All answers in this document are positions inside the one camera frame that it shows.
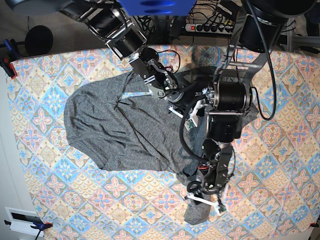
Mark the patterned colourful tablecloth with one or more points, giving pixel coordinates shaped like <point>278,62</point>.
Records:
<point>275,191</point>

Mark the white wall outlet box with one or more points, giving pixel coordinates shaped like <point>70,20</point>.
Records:
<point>22,220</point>

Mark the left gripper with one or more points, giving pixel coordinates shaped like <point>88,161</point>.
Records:
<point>200,195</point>

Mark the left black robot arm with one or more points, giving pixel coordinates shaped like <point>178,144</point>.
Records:
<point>227,96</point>

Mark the grey t-shirt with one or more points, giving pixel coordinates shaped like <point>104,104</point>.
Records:
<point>139,132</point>

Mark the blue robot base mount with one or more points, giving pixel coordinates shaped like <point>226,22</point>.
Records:
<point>157,7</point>

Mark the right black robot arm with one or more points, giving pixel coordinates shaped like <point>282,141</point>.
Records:
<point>107,21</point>

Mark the red blue table clamp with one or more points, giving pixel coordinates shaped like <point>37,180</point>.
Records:
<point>12,55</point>

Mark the black round stool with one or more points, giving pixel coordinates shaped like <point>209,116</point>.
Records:
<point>39,41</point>

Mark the orange blue corner clamp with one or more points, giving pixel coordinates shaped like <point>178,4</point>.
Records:
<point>40,227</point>

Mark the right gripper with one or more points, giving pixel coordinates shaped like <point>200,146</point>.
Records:
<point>190,107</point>

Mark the black power strip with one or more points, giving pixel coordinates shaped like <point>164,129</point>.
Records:
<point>213,28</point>

